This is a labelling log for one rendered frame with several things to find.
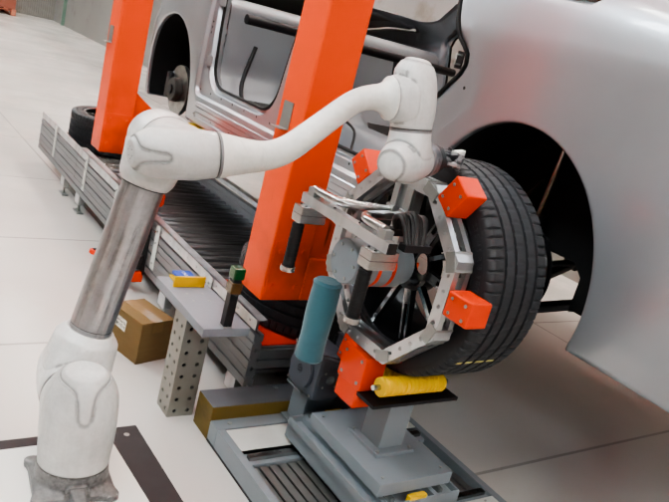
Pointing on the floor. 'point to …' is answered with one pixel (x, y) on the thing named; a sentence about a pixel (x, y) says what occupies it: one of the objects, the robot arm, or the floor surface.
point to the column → (181, 369)
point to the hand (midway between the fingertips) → (457, 155)
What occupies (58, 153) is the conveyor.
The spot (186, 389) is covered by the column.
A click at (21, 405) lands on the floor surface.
